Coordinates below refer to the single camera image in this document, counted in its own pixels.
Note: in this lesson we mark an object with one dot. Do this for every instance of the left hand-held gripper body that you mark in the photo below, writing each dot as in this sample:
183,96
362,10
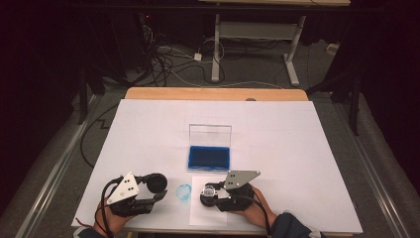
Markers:
124,191

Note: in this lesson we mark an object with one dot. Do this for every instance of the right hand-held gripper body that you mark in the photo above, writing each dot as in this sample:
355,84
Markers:
239,180

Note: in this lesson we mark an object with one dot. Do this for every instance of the person's left hand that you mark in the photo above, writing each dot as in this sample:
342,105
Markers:
110,219

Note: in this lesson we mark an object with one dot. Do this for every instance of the person's right hand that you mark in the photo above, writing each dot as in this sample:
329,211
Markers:
257,211

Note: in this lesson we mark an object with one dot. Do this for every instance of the small white paper sheet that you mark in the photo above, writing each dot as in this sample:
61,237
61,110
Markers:
208,216

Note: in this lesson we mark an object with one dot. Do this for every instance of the blue ink pad clear case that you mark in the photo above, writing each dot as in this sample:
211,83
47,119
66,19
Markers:
209,158

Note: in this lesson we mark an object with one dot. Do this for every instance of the large white table cover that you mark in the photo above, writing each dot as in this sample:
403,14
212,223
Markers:
148,139

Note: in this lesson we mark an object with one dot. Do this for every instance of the wooden table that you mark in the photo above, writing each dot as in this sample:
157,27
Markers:
214,93

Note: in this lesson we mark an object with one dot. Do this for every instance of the white power adapter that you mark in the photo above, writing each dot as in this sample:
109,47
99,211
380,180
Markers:
197,57

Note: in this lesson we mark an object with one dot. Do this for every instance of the black stand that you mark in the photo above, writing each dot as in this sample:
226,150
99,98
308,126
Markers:
355,109

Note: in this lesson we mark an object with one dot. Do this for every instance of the small white box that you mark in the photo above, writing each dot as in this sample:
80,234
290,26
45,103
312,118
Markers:
332,49

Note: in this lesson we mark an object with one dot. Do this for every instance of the beige desk top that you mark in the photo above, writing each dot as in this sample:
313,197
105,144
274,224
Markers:
264,2

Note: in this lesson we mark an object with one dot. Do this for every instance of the metal floor rail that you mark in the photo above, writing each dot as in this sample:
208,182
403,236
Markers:
381,188
49,185

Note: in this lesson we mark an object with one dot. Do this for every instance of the white desk frame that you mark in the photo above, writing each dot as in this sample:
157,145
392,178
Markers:
254,30

